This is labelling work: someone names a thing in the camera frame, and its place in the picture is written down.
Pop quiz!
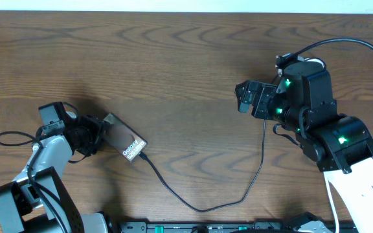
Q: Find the black USB charging cable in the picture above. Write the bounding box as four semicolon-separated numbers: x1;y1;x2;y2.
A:
138;73;280;214

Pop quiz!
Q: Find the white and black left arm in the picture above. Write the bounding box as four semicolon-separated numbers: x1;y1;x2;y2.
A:
0;102;118;232

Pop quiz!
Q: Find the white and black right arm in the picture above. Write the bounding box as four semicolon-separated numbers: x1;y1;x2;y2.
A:
235;58;373;232

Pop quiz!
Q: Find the white power strip cord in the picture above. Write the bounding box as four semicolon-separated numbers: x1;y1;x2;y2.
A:
322;173;340;233

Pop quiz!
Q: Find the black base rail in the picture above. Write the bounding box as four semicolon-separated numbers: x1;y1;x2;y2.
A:
119;212;359;233

